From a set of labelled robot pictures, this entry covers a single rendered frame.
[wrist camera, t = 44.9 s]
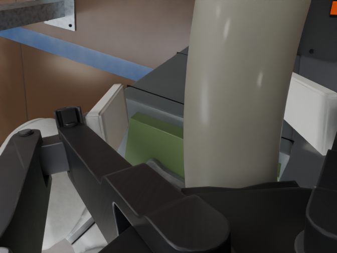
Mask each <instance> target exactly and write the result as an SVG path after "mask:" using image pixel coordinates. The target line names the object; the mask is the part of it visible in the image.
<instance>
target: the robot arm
mask: <svg viewBox="0 0 337 253"><path fill-rule="evenodd" d="M54 116H55V119H53V118H37V119H33V120H31V121H28V122H26V123H24V124H22V125H21V126H19V127H18V128H16V129H15V130H14V131H13V132H12V133H11V134H10V135H9V136H8V137H7V138H6V140H5V142H4V143H3V144H2V146H1V147H0V253H42V250H46V249H49V248H51V247H52V246H53V245H55V244H56V243H58V242H60V241H62V240H63V239H64V238H65V239H66V240H67V241H68V242H69V243H70V244H71V245H72V247H73V250H74V252H75V253H337V93H336V92H334V91H332V90H330V89H328V88H326V87H324V86H321V85H319V84H317V83H315V82H313V81H311V80H309V79H307V78H304V77H302V76H300V75H298V74H296V73H294V72H292V77H291V82H290V87H289V92H288V97H287V102H286V108H285V114H284V120H286V121H287V122H288V123H289V124H290V125H291V126H292V127H293V128H294V129H295V130H296V131H297V132H298V133H299V134H300V135H301V136H303V137H304V138H305V139H306V140H307V141H308V142H309V143H310V144H311V145H312V146H313V147H314V148H315V149H316V150H317V151H319V152H320V153H321V154H322V155H323V156H324V155H326V157H325V160H324V163H323V166H322V169H321V172H320V176H319V179H318V182H317V185H316V186H314V187H313V189H311V188H304V187H300V186H299V185H298V184H297V182H296V181H282V182H267V183H262V184H258V185H253V186H248V187H244V188H225V187H211V186H206V187H191V188H186V186H185V179H184V178H183V177H181V176H179V175H178V174H176V173H174V172H173V171H171V170H169V169H168V168H166V167H165V166H164V165H163V164H162V163H161V162H160V161H159V160H157V159H155V158H151V159H149V160H148V161H147V163H141V164H138V165H135V166H132V165H131V164H130V163H129V162H128V161H127V160H126V159H125V158H123V157H122V156H121V155H120V154H119V153H118V152H117V151H118V148H119V146H120V144H121V141H122V139H123V137H124V134H125V132H126V129H127V127H128V125H129V120H128V113H127V106H126V99H125V91H124V85H122V83H121V84H114V85H113V86H112V87H111V88H110V89H109V90H108V91H107V93H106V94H105V95H104V96H103V97H102V98H101V99H100V100H99V101H98V103H97V104H96V105H95V106H94V107H93V108H92V109H91V110H90V112H86V113H84V114H82V111H81V107H80V106H67V107H63V108H59V109H57V110H55V111H54Z"/></svg>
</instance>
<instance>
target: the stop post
mask: <svg viewBox="0 0 337 253"><path fill-rule="evenodd" d="M39 22H44V23H45V24H49V25H53V26H56V27H60V28H64V29H68V30H72V31H76V21H75V0H36V1H28V2H21V3H13V4H6V5H0V31H3V30H7V29H12V28H16V27H21V26H26V25H30V24H35V23H39Z"/></svg>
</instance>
